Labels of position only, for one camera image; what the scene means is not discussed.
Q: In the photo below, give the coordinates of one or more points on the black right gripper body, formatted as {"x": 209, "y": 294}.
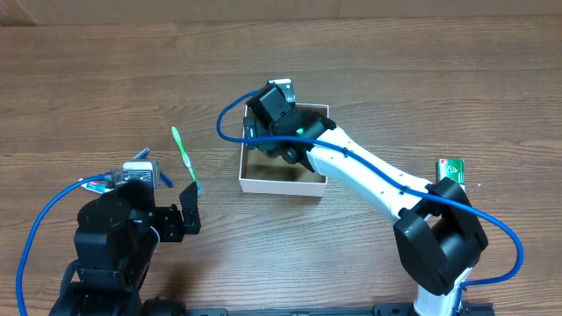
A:
{"x": 253, "y": 134}

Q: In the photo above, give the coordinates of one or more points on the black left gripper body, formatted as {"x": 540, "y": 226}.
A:
{"x": 174, "y": 220}

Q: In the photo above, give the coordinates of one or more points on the green toothbrush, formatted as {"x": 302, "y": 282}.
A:
{"x": 186, "y": 160}

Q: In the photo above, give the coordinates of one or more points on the pink cardboard box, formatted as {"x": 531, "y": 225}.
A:
{"x": 259, "y": 173}

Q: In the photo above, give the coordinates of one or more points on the green soap box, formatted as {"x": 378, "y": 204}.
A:
{"x": 454, "y": 169}

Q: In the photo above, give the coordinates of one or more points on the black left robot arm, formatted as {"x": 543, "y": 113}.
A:
{"x": 110, "y": 294}

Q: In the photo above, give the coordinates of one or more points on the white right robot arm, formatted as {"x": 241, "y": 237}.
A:
{"x": 438, "y": 240}

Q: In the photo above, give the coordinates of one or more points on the small toothpaste tube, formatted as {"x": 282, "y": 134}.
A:
{"x": 98, "y": 187}

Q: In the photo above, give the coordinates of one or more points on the blue disposable razor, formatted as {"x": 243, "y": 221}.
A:
{"x": 143, "y": 154}

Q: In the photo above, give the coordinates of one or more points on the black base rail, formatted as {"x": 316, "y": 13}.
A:
{"x": 386, "y": 309}

